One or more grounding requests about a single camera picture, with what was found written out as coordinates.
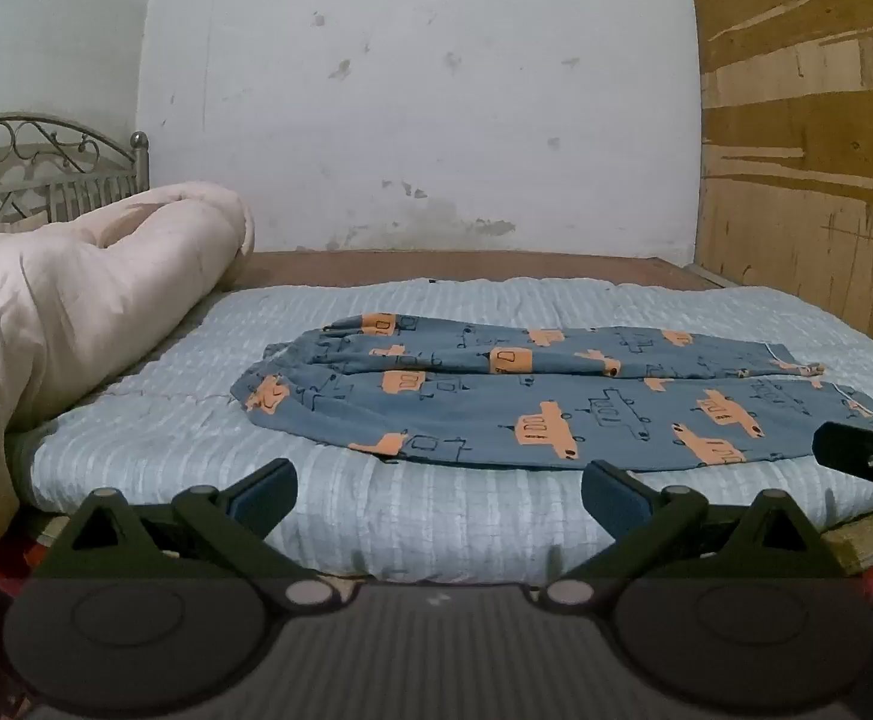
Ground rolled pink comforter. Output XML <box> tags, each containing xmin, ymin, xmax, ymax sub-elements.
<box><xmin>0</xmin><ymin>181</ymin><xmax>256</xmax><ymax>548</ymax></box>

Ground blue pants with orange cars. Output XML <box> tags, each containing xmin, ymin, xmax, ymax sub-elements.
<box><xmin>229</xmin><ymin>311</ymin><xmax>873</xmax><ymax>471</ymax></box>

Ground plywood panel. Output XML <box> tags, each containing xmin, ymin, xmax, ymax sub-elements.
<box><xmin>685</xmin><ymin>0</ymin><xmax>873</xmax><ymax>357</ymax></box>

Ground light blue quilted bed pad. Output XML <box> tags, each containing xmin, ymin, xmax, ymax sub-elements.
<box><xmin>27</xmin><ymin>276</ymin><xmax>873</xmax><ymax>587</ymax></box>

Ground brown wooden bed board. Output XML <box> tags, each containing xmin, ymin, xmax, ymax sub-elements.
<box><xmin>226</xmin><ymin>249</ymin><xmax>722</xmax><ymax>295</ymax></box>

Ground ornate metal headboard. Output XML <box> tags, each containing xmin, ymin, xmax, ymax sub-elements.
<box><xmin>0</xmin><ymin>112</ymin><xmax>151</xmax><ymax>230</ymax></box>

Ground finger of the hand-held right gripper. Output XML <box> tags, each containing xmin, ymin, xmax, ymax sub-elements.
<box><xmin>812</xmin><ymin>415</ymin><xmax>873</xmax><ymax>520</ymax></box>

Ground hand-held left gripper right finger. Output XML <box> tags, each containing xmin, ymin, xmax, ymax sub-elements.
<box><xmin>539</xmin><ymin>460</ymin><xmax>847</xmax><ymax>610</ymax></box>

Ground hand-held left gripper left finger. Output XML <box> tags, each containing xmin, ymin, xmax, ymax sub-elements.
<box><xmin>42</xmin><ymin>457</ymin><xmax>334</xmax><ymax>610</ymax></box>

